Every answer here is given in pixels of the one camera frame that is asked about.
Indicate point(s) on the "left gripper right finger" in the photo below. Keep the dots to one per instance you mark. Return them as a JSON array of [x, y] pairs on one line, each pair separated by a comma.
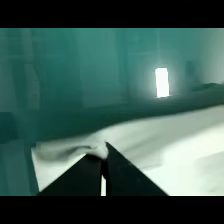
[[126, 176]]

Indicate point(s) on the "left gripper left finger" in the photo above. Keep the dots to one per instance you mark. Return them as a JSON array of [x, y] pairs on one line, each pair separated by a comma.
[[80, 178]]

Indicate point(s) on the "white garment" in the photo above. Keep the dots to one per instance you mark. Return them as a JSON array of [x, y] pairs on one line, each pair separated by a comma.
[[173, 150]]

